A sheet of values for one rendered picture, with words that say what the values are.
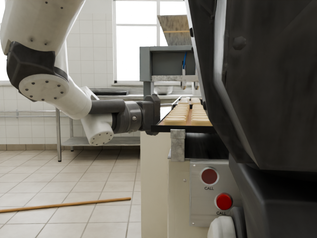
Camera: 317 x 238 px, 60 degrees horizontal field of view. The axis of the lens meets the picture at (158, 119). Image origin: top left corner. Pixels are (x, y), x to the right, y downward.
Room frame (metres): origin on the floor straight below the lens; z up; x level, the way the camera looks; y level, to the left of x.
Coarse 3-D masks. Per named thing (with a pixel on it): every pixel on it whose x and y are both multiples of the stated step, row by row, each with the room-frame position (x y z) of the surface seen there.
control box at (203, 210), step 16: (192, 160) 0.57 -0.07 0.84; (208, 160) 0.57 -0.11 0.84; (224, 160) 0.57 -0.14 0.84; (192, 176) 0.55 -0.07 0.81; (224, 176) 0.54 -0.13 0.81; (192, 192) 0.55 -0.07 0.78; (208, 192) 0.55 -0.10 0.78; (224, 192) 0.54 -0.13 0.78; (192, 208) 0.55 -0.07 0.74; (208, 208) 0.55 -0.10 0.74; (192, 224) 0.55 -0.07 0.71; (208, 224) 0.55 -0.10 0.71
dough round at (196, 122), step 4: (192, 120) 0.59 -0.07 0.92; (196, 120) 0.58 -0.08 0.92; (200, 120) 0.57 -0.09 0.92; (204, 120) 0.57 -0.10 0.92; (208, 120) 0.57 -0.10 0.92; (192, 124) 0.58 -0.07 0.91; (196, 124) 0.57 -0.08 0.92; (200, 124) 0.57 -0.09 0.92; (204, 124) 0.57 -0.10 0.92; (208, 124) 0.57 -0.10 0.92
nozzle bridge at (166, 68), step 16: (144, 48) 1.29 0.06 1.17; (160, 48) 1.28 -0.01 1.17; (176, 48) 1.27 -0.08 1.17; (144, 64) 1.29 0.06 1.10; (160, 64) 1.37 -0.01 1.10; (176, 64) 1.36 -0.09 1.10; (192, 64) 1.35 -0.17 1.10; (144, 80) 1.29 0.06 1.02; (160, 80) 1.32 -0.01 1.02; (176, 80) 1.31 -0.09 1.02; (192, 80) 1.30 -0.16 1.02; (144, 96) 1.40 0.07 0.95
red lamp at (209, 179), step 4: (204, 172) 0.54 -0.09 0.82; (208, 172) 0.54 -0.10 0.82; (212, 172) 0.54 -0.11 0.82; (204, 176) 0.54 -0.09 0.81; (208, 176) 0.54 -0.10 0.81; (212, 176) 0.54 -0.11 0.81; (216, 176) 0.54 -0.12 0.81; (204, 180) 0.54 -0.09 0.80; (208, 180) 0.54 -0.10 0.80; (212, 180) 0.54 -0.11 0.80
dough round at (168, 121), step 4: (164, 120) 0.59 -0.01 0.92; (168, 120) 0.59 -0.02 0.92; (172, 120) 0.58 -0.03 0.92; (176, 120) 0.58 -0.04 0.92; (180, 120) 0.58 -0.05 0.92; (184, 120) 0.59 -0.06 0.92; (164, 124) 0.59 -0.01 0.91; (168, 124) 0.58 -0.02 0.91; (172, 124) 0.58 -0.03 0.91; (176, 124) 0.58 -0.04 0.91; (180, 124) 0.58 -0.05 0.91; (184, 124) 0.59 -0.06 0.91
